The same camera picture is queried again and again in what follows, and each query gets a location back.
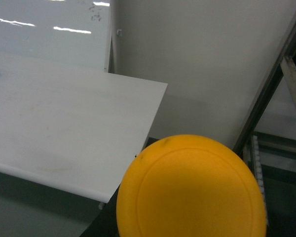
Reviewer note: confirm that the yellow mushroom push button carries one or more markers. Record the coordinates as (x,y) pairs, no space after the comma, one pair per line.
(189,186)

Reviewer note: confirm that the white glossy back board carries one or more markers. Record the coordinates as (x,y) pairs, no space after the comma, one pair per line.
(75,32)

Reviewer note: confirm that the metal roller conveyor rack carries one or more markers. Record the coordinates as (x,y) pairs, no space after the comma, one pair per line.
(267,141)

